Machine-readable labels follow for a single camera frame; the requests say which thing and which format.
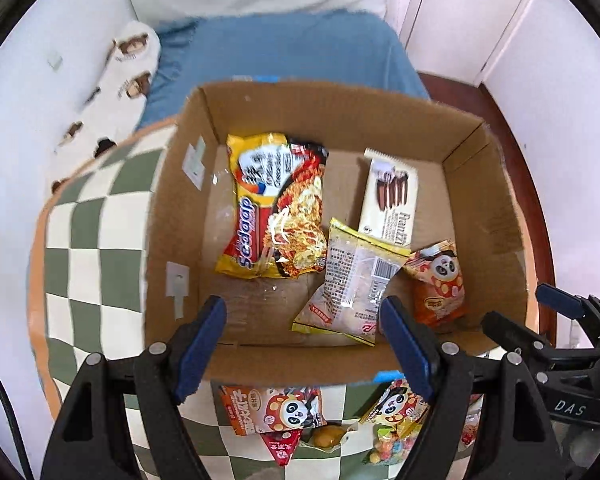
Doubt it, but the person's right forearm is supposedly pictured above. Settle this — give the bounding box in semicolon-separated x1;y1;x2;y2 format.
552;420;600;480

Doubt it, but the red spicy strip packet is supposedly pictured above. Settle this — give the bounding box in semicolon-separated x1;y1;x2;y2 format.
460;395;483;448
260;430;306;467

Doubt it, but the small brown snack packet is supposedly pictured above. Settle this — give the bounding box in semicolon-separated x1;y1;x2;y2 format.
300;422;358;453

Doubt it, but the black cable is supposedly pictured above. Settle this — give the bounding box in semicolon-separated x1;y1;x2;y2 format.
0;345;36;480

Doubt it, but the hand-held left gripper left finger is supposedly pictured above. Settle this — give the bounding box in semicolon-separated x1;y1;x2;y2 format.
40;295;228;480

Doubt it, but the red white panda snack packet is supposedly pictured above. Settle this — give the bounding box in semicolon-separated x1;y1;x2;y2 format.
219;385;326;437

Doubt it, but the bear print pillow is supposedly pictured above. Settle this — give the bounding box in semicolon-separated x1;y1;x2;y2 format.
50;20;162;193

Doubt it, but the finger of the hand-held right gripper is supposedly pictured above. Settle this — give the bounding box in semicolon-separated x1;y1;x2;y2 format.
481;311;556;371
536;283;600;341

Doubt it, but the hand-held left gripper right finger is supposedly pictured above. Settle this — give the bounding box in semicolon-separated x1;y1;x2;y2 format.
379;296;566;480

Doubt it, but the white door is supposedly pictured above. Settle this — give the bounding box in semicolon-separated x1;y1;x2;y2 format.
397;0;538;86

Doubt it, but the green white checkered mat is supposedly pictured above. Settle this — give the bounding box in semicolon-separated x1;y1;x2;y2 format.
27;117;556;480

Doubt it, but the blue blanket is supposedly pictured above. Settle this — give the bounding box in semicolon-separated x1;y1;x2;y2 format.
135;12;431;133

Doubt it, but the white chocolate wafer packet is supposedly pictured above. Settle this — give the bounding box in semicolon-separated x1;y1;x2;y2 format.
357;147;420;248

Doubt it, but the cardboard box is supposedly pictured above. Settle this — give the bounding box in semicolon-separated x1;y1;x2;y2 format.
142;80;538;396

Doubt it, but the clear yellow-edged snack packet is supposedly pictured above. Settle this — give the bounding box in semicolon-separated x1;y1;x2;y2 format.
291;217;412;347

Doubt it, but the colourful candy bag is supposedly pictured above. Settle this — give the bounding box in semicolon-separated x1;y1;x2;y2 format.
362;422;423;466

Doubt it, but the yellow panda snack packet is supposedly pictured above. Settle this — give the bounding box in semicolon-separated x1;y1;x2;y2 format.
360;380;431;428

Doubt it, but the orange panda snack packet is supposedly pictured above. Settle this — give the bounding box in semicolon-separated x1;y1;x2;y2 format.
402;240;468;328

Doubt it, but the yellow instant noodle packet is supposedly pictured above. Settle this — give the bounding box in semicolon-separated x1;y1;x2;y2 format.
215;132;331;280

